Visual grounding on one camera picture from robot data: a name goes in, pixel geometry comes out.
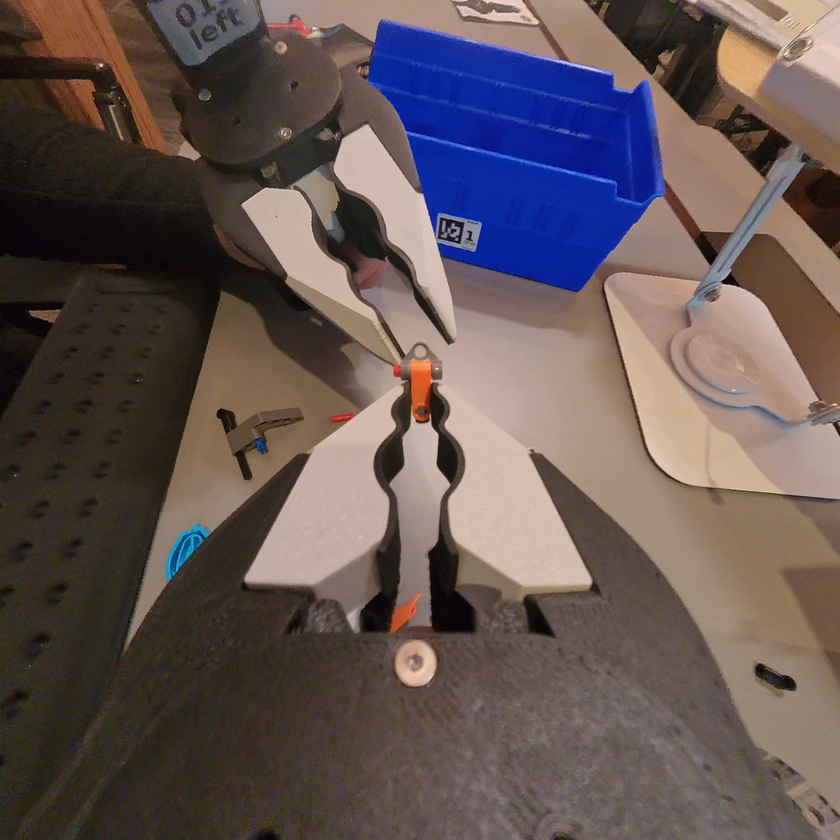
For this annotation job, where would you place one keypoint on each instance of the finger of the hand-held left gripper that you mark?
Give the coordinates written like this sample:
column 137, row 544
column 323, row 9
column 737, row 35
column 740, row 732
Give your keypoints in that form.
column 295, row 243
column 400, row 216

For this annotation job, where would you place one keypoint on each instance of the white book stand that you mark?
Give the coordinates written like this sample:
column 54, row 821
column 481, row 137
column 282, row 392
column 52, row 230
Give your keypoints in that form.
column 656, row 394

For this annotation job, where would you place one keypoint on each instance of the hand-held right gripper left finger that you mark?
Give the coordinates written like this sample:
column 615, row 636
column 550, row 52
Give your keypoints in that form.
column 315, row 525

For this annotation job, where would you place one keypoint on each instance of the person's left hand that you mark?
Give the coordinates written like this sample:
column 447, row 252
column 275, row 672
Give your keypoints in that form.
column 367, row 270

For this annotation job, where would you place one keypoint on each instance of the black chair armrest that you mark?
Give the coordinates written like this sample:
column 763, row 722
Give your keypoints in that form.
column 65, row 69

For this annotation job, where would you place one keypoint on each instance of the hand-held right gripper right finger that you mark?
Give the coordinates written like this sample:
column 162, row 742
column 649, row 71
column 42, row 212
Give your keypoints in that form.
column 518, row 525

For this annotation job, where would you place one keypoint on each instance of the blue plastic bin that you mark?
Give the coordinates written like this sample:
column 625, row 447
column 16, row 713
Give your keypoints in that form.
column 525, row 216

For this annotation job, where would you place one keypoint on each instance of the printed leaflet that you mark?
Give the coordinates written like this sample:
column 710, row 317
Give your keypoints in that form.
column 492, row 10

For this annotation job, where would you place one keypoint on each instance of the light blue brick separator tool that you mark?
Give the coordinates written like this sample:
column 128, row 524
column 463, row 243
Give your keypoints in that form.
column 184, row 548

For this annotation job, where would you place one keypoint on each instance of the small grey orange brick joint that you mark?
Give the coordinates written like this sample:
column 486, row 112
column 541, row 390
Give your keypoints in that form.
column 420, row 387

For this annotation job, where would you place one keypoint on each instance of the black perforated pad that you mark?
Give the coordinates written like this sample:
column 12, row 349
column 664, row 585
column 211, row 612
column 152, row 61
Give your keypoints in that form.
column 79, row 426

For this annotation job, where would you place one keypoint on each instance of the wooden pillar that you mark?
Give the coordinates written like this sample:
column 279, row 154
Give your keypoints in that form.
column 85, row 39

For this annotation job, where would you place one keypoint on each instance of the person's left forearm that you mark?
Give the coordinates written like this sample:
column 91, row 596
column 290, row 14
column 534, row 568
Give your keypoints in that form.
column 98, row 190

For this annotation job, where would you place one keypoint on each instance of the grey brick with black axle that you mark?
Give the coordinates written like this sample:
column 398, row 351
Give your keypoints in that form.
column 275, row 418

